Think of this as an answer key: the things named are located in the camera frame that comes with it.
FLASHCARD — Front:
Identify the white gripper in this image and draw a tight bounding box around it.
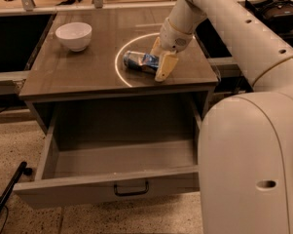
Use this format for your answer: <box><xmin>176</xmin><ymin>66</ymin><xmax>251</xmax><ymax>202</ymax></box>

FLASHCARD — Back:
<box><xmin>150</xmin><ymin>18</ymin><xmax>193</xmax><ymax>82</ymax></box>

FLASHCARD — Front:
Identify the silver blue redbull can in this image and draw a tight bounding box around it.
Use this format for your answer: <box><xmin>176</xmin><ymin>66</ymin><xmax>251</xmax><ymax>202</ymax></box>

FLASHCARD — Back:
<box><xmin>123</xmin><ymin>51</ymin><xmax>159</xmax><ymax>73</ymax></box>

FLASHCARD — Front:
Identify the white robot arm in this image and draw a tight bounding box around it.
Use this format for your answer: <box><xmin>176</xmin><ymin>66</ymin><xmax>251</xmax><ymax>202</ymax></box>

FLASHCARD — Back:
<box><xmin>152</xmin><ymin>0</ymin><xmax>293</xmax><ymax>234</ymax></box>

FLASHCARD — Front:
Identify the open grey top drawer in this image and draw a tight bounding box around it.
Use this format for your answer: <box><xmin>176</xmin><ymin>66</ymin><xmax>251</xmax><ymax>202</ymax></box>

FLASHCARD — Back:
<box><xmin>14</xmin><ymin>95</ymin><xmax>200</xmax><ymax>209</ymax></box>

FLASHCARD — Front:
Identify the grey wooden cabinet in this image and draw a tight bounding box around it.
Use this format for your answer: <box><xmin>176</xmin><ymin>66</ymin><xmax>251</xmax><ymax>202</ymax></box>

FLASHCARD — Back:
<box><xmin>19</xmin><ymin>6</ymin><xmax>218</xmax><ymax>130</ymax></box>

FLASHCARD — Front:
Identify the white ceramic bowl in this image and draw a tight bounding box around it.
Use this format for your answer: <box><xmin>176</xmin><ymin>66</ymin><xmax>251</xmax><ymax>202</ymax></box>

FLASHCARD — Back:
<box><xmin>55</xmin><ymin>22</ymin><xmax>92</xmax><ymax>52</ymax></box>

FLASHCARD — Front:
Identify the black VR headset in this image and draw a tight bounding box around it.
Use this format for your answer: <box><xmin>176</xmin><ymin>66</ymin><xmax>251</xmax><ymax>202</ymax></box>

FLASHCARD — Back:
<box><xmin>245</xmin><ymin>0</ymin><xmax>293</xmax><ymax>33</ymax></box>

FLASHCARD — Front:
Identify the black metal stand leg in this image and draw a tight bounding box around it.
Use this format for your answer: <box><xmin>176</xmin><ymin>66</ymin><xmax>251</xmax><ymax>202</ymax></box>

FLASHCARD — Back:
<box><xmin>0</xmin><ymin>161</ymin><xmax>32</xmax><ymax>213</ymax></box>

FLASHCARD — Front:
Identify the black drawer handle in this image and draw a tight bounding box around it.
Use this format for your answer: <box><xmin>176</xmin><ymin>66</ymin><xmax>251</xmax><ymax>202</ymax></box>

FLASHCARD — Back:
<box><xmin>113</xmin><ymin>180</ymin><xmax>149</xmax><ymax>197</ymax></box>

